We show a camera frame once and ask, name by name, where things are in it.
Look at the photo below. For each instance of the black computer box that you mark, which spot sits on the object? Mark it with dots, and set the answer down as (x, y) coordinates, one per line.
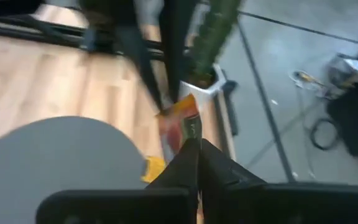
(356, 118)

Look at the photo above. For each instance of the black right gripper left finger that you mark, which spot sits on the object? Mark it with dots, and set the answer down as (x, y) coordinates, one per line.
(185, 168)

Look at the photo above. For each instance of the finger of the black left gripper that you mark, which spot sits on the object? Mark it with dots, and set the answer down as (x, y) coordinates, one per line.
(176, 46)
(138, 60)

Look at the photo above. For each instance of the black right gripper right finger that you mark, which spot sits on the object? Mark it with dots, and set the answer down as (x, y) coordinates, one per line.
(219, 174)

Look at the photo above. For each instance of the grey round mat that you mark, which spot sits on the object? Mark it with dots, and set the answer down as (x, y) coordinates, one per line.
(57, 161)

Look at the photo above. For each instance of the green cactus in white pot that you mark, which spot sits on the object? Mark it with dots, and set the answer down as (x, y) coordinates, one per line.
(213, 34)

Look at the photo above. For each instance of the yellow tea packet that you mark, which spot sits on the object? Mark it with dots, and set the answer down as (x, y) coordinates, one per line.
(154, 168)

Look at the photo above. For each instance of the red tea packet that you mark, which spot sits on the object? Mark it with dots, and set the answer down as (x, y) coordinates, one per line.
(182, 124)

